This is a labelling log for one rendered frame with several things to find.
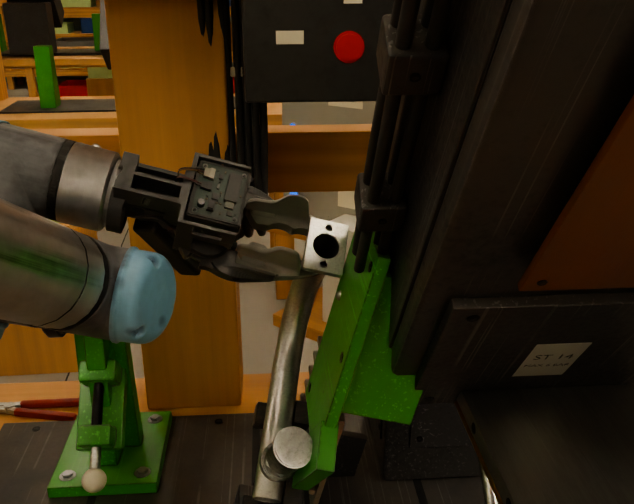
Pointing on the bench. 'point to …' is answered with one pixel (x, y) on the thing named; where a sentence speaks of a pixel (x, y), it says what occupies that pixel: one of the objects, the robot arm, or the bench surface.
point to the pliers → (34, 408)
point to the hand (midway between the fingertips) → (317, 252)
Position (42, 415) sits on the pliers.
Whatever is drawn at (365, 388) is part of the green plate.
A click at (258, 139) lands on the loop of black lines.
